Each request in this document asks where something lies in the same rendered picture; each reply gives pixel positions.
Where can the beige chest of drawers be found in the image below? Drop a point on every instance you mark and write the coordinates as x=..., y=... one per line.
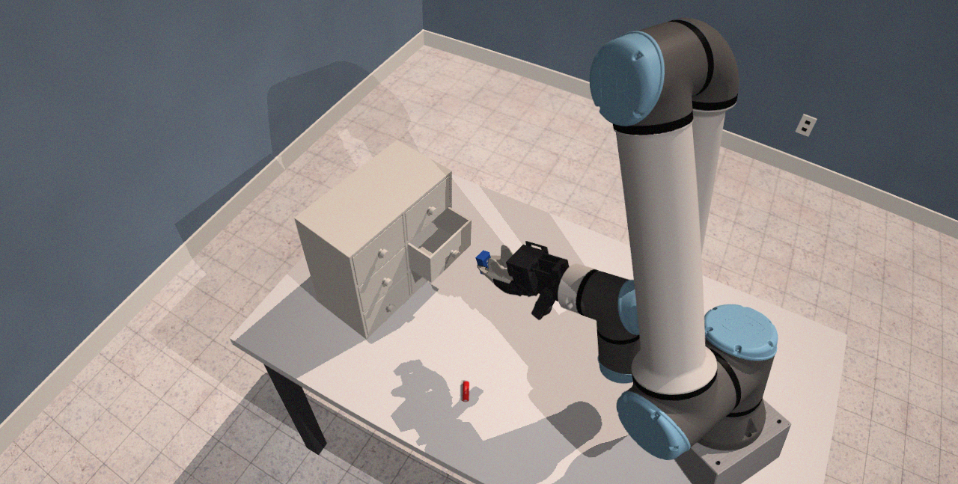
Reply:
x=344, y=220

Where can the blue nine-volt battery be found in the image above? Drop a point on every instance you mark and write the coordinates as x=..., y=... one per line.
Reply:
x=482, y=258

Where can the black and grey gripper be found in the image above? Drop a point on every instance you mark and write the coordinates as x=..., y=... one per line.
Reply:
x=517, y=279

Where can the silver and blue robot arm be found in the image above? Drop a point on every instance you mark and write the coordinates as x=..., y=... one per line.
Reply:
x=668, y=141

